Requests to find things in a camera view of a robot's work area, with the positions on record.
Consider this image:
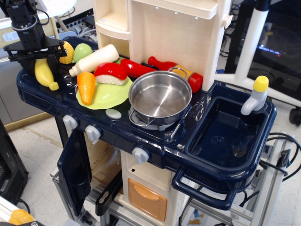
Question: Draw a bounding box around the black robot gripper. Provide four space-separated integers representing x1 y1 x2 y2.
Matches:
4 26 67 81

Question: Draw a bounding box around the yellow toy banana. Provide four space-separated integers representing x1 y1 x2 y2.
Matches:
34 58 59 91

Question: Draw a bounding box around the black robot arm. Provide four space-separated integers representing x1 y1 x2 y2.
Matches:
0 0 67 77

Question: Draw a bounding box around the stainless steel pot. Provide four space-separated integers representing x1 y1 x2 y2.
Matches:
128 71 192 127

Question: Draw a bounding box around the yellow toy corn cob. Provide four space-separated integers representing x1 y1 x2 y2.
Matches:
59 41 74 65

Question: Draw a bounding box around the green toy pear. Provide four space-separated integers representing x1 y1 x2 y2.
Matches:
72 43 93 64

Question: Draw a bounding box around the orange toy carrot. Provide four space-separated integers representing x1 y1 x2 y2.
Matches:
77 72 96 105

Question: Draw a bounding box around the red white toy sushi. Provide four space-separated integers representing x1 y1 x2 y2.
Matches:
94 63 128 85

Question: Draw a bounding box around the left grey stove knob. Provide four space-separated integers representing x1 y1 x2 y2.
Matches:
63 115 78 130

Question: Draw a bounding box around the grey stove knob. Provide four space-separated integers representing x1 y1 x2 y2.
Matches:
63 115 78 130
85 125 101 145
132 147 149 165

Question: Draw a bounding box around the cream toy bottle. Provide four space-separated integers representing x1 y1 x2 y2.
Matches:
69 44 119 77

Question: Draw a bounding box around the light green toy plate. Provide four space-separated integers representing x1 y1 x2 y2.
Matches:
76 77 133 110

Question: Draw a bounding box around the grey oval button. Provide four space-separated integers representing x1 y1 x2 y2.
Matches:
105 109 122 120

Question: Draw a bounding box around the middle grey stove knob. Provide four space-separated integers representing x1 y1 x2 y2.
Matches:
85 125 101 145

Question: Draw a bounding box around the red toy chili pepper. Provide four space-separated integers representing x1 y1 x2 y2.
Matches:
115 58 157 78

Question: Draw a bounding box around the navy oven door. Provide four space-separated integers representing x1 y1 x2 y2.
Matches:
57 129 92 217

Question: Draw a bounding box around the black computer case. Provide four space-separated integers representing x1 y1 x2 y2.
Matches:
0 123 29 204

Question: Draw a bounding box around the right grey stove knob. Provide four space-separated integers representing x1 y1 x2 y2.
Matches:
132 147 149 165

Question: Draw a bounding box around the cream toy kitchen tower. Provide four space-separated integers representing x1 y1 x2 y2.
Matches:
93 0 232 91

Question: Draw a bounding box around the yellow object bottom left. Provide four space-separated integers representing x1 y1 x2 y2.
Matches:
8 209 34 226

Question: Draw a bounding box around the red toy ketchup bottle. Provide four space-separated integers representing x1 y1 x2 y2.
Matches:
148 56 203 93

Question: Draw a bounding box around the orange toy drawer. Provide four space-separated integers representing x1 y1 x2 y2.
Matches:
128 179 167 222

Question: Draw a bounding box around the navy toy kitchen counter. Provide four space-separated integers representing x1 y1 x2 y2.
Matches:
16 35 277 211

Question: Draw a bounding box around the grey yellow toy faucet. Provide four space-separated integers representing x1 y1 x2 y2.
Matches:
240 75 269 115

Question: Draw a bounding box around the black caster wheel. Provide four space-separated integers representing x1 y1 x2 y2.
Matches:
289 107 301 126

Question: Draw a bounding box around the black oven door handle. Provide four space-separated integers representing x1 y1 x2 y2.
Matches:
95 181 122 217

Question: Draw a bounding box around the aluminium frame cart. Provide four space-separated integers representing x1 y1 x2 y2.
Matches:
51 133 295 226

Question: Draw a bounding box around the white stand frame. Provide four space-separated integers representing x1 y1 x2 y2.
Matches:
215 0 301 107

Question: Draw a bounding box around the black cable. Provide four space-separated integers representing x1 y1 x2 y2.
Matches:
257 132 301 182

